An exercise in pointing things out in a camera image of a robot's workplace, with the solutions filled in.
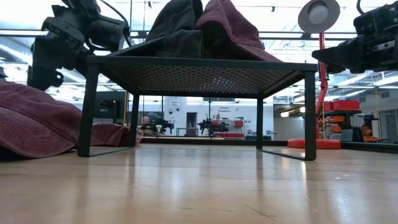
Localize shelf with red orange bins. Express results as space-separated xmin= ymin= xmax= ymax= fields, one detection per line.
xmin=317 ymin=99 xmax=381 ymax=143

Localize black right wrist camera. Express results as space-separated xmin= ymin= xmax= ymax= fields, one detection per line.
xmin=353 ymin=1 xmax=398 ymax=35

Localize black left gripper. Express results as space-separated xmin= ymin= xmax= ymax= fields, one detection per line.
xmin=27 ymin=5 xmax=87 ymax=91

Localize black wall monitor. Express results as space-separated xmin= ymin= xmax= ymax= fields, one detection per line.
xmin=94 ymin=90 xmax=127 ymax=119

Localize black background robot arms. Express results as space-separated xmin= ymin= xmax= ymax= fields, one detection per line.
xmin=197 ymin=113 xmax=231 ymax=138
xmin=141 ymin=118 xmax=175 ymax=136

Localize person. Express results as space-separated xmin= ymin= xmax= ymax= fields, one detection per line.
xmin=138 ymin=115 xmax=150 ymax=135

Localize black aluminium table frame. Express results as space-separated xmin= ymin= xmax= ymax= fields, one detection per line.
xmin=139 ymin=136 xmax=398 ymax=155

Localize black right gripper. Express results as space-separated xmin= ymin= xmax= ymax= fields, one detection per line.
xmin=312 ymin=29 xmax=398 ymax=75

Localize black perforated metal stand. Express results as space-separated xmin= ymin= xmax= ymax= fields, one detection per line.
xmin=76 ymin=55 xmax=318 ymax=162

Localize red desk lamp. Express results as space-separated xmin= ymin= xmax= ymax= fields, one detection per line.
xmin=287 ymin=0 xmax=342 ymax=150

